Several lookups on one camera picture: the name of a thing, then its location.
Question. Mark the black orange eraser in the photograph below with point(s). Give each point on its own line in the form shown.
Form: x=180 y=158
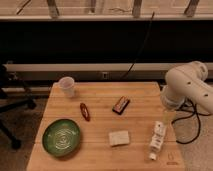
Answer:
x=120 y=105

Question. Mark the white sponge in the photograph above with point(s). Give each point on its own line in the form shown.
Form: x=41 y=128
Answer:
x=119 y=138

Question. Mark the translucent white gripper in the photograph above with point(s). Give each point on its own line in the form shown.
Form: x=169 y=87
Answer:
x=168 y=116

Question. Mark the white tube bottle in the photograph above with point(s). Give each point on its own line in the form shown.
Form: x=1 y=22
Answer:
x=157 y=139

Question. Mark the red oval clip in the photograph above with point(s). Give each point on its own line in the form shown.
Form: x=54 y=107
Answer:
x=84 y=111

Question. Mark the clear plastic cup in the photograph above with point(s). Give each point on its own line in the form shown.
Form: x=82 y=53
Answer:
x=66 y=84

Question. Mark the green bowl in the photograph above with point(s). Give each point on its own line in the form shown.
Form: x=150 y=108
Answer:
x=61 y=137

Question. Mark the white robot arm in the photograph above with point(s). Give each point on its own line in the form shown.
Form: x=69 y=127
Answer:
x=186 y=82

